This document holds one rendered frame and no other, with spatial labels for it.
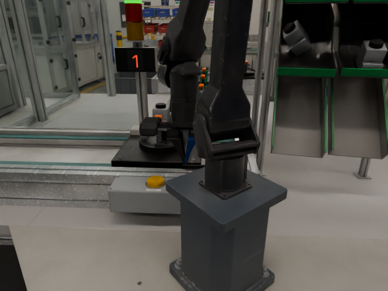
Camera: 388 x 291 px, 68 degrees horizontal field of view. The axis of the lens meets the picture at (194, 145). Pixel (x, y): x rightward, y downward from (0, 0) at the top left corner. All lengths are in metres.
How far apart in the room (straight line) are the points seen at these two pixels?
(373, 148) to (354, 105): 0.13
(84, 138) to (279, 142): 0.63
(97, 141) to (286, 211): 0.64
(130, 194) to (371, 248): 0.54
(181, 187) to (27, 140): 0.76
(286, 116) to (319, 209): 0.26
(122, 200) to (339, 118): 0.61
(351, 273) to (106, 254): 0.49
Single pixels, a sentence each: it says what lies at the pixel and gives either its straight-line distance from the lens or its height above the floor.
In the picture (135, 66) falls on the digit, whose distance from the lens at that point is 0.93.
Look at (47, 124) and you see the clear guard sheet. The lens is 1.16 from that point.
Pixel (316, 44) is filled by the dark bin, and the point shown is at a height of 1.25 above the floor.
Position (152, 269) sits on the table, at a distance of 0.63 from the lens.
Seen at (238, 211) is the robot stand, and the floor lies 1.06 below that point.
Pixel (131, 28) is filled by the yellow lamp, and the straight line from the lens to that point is 0.92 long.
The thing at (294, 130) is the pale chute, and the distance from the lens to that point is 0.83.
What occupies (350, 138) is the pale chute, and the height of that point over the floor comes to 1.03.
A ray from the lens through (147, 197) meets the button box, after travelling 0.67.
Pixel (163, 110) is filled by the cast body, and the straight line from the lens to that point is 0.82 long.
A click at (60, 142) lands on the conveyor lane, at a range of 1.09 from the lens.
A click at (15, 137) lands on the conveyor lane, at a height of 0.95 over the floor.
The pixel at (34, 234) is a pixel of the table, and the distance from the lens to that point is 0.79.
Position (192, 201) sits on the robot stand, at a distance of 0.44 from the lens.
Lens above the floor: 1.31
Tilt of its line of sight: 23 degrees down
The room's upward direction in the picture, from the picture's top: straight up
